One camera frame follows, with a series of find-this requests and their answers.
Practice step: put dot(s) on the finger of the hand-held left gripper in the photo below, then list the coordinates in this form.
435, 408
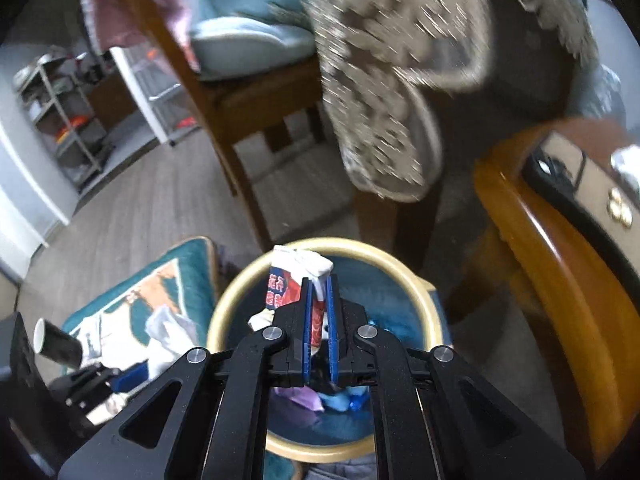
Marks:
85, 382
132, 377

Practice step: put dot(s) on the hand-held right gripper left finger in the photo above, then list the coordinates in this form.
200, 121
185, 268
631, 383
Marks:
306, 310

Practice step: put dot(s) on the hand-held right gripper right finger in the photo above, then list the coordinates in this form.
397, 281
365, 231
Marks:
334, 310

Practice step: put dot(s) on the red and white carton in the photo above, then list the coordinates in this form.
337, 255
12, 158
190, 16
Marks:
287, 285

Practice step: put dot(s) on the black mug white inside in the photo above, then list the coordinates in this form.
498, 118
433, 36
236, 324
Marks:
55, 342

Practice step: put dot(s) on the blue bin with gold rim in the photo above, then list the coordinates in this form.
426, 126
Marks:
390, 300

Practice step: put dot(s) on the purple snack wrapper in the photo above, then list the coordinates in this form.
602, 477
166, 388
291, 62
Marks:
305, 400

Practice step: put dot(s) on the blue wet wipes pack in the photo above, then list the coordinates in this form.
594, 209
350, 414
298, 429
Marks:
359, 402

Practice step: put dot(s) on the crumpled white tissue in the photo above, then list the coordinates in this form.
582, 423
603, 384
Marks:
167, 332

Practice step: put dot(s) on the light blue face mask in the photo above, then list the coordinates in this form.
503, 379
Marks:
334, 402

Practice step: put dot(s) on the dark wooden table leg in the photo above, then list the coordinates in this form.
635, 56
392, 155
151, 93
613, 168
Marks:
400, 230

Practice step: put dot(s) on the person's grey clothing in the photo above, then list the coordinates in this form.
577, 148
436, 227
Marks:
345, 470

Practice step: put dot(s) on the brown wooden chair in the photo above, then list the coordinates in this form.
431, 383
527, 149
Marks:
240, 105

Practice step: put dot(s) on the teal lace-trimmed tablecloth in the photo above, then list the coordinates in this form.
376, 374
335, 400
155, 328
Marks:
390, 85

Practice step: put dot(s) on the metal shelf rack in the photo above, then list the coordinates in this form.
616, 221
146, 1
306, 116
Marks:
65, 110

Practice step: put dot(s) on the white trolley rack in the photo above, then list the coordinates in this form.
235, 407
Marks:
170, 95

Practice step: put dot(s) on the light blue seat cushion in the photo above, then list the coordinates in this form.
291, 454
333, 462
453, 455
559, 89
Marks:
250, 35

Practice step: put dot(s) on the pink seat cushion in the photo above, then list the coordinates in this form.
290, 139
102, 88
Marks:
120, 5

